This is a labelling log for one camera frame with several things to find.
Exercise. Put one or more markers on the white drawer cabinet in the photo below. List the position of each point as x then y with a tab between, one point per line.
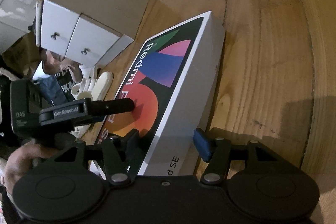
90	32

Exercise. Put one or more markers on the Redmi Pad SE box lid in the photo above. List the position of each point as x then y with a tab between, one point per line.
171	82

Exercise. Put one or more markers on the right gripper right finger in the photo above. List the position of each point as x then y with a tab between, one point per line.
216	153

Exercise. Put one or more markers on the person's left hand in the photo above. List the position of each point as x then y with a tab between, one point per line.
20	162

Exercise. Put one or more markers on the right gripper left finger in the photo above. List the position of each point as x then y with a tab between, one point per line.
122	157

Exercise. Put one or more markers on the white slipper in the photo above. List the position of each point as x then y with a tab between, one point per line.
89	78

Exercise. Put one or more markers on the cream slipper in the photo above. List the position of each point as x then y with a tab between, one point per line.
98	93

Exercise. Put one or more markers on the dark printed clothing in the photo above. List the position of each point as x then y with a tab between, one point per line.
55	77

